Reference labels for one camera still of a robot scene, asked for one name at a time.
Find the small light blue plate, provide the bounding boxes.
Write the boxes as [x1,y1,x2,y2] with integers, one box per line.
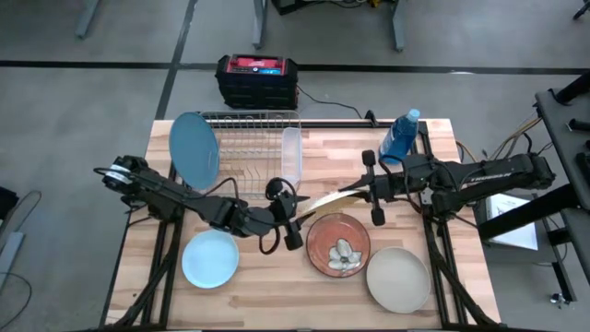
[181,229,241,291]

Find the red and black power station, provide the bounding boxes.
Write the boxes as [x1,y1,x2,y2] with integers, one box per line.
[215,53,300,111]

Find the black aluminium table rail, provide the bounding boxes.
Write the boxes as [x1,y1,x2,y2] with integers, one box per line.
[202,110,428,128]

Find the black stand beam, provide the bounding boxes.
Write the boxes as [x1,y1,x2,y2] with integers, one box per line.
[477,184,582,241]

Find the metal wire dish rack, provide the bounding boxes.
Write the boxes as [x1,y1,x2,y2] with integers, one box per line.
[186,110,303,200]

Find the grey side table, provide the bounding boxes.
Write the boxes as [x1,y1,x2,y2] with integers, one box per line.
[534,87,590,211]

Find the black power cable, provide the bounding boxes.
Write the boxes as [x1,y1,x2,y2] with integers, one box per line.
[297,85,379,126]

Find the large dark blue plate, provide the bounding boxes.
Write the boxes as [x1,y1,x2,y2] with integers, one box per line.
[168,112,221,192]

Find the white paper sheet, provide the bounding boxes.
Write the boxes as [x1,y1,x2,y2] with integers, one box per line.
[488,193,539,252]

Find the black bag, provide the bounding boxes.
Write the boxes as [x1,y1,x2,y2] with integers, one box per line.
[0,186,20,221]

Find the yellow cable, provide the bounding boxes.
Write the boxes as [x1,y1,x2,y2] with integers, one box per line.
[455,117,543,162]

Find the clear plastic utensil cup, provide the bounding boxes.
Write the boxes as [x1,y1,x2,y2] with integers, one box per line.
[281,126,303,189]

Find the beige plate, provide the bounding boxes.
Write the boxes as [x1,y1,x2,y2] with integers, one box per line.
[365,246,432,314]

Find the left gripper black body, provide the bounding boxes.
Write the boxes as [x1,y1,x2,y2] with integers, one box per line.
[265,176,304,253]

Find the blue dish soap bottle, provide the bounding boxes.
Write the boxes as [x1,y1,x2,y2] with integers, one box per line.
[378,108,421,165]

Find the red-brown plate with flower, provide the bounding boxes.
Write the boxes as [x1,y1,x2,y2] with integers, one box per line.
[305,212,372,279]

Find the yellow speckled plate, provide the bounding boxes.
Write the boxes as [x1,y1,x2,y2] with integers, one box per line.
[297,189,365,218]

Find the grey desk leg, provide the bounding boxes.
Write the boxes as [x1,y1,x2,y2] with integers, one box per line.
[251,0,270,51]
[76,0,101,41]
[392,0,409,53]

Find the black equipment under desk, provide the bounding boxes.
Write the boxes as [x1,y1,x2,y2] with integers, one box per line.
[270,0,396,16]

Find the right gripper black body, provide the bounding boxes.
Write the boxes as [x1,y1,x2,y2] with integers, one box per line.
[361,149,408,228]

